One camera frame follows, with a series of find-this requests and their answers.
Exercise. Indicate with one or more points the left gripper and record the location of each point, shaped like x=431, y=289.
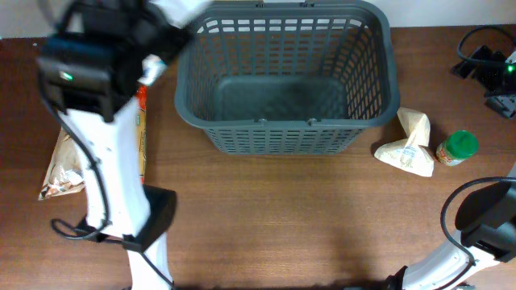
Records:
x=180, y=39

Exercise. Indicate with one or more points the spaghetti packet with orange ends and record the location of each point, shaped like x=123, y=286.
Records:
x=141, y=133

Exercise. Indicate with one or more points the grey plastic shopping basket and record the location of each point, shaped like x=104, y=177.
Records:
x=288, y=78

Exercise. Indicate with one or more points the white tissue multipack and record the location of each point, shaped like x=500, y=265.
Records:
x=153, y=67

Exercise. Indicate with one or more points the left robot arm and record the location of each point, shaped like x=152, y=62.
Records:
x=88, y=77

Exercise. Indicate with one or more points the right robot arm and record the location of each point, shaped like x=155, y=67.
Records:
x=484, y=237

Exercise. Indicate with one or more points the green lidded spice jar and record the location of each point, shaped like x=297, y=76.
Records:
x=457, y=148

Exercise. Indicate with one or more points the beige paper flour bag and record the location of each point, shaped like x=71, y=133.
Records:
x=410, y=154

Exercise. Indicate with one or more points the crumpled brown snack bag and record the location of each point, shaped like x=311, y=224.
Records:
x=64, y=175

